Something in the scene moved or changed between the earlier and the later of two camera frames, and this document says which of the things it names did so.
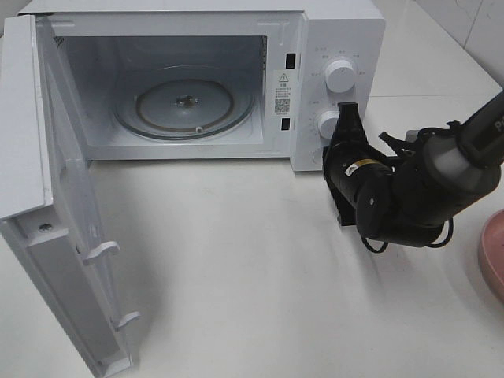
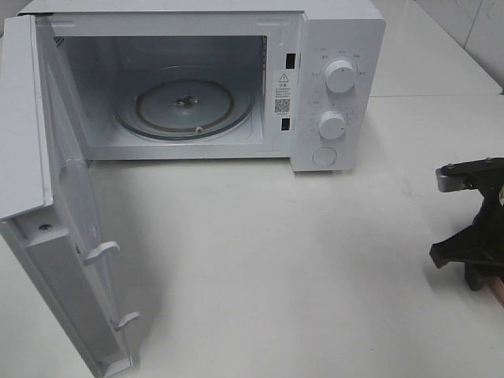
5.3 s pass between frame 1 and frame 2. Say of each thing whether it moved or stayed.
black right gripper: moved
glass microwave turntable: stayed
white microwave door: stayed
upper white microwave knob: stayed
